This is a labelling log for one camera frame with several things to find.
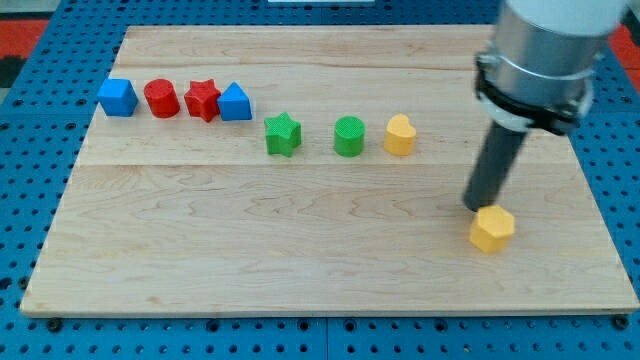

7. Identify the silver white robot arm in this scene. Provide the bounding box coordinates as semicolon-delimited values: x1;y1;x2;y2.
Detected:
476;0;627;135

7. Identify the yellow heart block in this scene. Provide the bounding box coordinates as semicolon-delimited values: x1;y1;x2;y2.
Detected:
383;113;417;156

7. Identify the light wooden board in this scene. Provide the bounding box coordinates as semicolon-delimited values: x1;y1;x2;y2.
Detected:
21;25;639;318

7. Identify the green cylinder block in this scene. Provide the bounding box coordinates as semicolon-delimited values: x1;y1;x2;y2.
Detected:
334;116;366;157

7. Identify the green star block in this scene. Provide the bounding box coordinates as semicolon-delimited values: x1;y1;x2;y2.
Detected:
264;112;302;157

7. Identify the blue triangle block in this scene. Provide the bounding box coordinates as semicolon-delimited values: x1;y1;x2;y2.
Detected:
217;82;253;121

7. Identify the red star block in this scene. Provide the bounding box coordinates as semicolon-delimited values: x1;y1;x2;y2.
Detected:
184;79;221;123

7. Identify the yellow hexagon block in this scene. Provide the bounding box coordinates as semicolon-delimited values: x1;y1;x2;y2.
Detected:
469;205;515;253

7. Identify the red cylinder block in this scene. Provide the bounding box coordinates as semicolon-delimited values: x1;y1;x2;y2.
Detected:
143;78;180;118

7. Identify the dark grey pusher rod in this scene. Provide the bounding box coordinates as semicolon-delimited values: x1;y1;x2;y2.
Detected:
462;121;528;211

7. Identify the blue cube block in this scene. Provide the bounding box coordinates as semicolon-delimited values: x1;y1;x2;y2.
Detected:
97;78;138;117

